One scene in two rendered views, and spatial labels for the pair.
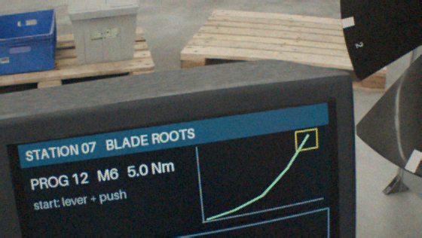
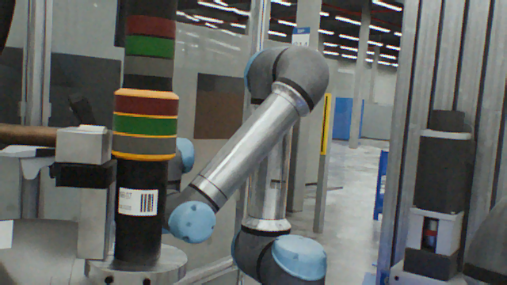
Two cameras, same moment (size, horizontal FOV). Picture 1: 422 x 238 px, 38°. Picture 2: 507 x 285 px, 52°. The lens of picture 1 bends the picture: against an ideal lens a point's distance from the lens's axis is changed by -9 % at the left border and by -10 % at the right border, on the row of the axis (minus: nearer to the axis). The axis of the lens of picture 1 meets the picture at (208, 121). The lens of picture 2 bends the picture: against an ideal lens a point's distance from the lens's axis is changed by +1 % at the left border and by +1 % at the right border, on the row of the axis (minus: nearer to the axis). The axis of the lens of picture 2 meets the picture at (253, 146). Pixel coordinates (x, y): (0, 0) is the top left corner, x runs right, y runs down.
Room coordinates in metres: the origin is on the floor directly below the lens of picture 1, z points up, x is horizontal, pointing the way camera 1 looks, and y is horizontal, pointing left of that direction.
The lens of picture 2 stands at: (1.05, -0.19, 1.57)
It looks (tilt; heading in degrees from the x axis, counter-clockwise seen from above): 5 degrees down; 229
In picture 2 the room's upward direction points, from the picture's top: 5 degrees clockwise
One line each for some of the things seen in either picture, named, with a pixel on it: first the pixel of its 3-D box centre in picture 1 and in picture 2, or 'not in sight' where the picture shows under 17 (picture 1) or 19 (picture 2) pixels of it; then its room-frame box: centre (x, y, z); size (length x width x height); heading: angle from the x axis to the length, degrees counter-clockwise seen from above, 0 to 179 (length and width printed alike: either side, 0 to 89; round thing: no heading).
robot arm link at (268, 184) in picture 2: not in sight; (271, 165); (0.23, -1.05, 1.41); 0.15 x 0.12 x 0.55; 80
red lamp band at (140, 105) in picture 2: not in sight; (146, 104); (0.87, -0.51, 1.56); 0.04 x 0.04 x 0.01
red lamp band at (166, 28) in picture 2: not in sight; (150, 28); (0.87, -0.51, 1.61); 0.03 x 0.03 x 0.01
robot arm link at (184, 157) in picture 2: not in sight; (164, 157); (0.49, -1.10, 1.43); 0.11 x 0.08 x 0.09; 170
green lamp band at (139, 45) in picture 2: not in sight; (150, 47); (0.87, -0.51, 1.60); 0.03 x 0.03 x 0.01
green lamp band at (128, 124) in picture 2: not in sight; (145, 123); (0.87, -0.51, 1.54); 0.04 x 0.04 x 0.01
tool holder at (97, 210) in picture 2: not in sight; (126, 203); (0.88, -0.51, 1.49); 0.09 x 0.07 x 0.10; 142
